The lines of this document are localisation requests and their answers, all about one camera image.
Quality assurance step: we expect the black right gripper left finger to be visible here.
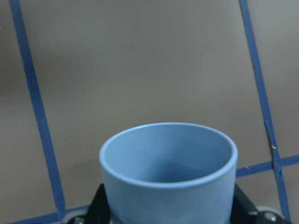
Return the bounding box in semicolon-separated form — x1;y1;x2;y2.
70;183;113;224

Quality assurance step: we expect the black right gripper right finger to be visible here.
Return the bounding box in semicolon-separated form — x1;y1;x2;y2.
230;184;284;224

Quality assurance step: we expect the light blue plastic cup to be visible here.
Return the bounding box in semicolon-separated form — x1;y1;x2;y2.
99;123;238;224

